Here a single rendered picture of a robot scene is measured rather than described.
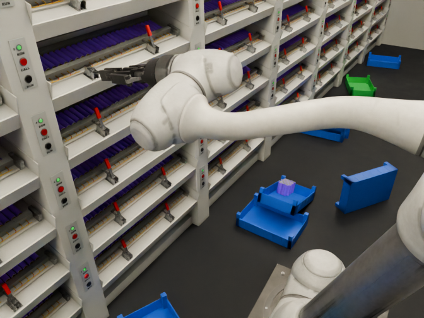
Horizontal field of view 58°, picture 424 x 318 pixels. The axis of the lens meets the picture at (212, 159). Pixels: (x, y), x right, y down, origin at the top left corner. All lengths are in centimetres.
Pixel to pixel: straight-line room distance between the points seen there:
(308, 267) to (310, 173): 135
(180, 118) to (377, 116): 36
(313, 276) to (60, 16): 93
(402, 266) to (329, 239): 129
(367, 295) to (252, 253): 112
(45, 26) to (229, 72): 48
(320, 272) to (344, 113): 48
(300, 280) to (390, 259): 43
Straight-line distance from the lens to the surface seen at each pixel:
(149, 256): 179
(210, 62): 83
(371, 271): 74
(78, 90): 115
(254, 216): 202
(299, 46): 263
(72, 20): 111
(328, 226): 203
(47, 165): 115
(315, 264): 109
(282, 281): 139
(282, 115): 73
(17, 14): 102
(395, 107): 76
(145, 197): 158
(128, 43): 134
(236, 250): 185
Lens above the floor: 135
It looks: 34 degrees down
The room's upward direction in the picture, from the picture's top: 1 degrees counter-clockwise
